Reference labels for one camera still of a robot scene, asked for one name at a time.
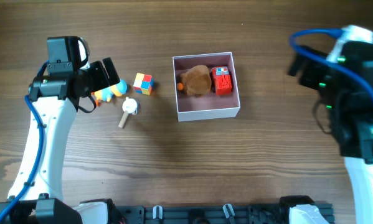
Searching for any white pink-lined box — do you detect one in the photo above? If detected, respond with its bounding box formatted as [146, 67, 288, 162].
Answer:
[172, 52, 240, 122]

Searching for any white wooden rattle drum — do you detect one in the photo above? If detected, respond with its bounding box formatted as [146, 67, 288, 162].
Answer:
[118, 97, 138, 128]

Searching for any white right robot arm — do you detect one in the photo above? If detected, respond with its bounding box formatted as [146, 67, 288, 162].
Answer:
[288, 45, 373, 223]

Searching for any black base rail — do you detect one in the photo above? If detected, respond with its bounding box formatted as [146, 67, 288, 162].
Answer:
[111, 203, 335, 224]

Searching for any red toy fire truck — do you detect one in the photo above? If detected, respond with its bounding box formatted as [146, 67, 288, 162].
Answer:
[212, 67, 233, 95]

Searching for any brown plush toy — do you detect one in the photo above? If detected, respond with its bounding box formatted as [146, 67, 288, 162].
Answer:
[176, 65, 212, 96]

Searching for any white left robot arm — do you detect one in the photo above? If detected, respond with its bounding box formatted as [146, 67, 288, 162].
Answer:
[0, 58, 123, 223]

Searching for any colourful two-by-two cube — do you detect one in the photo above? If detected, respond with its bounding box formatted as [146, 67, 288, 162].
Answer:
[133, 73, 154, 95]

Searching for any yellow blue duck toy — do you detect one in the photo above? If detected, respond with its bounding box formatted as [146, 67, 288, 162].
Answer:
[92, 79, 128, 106]

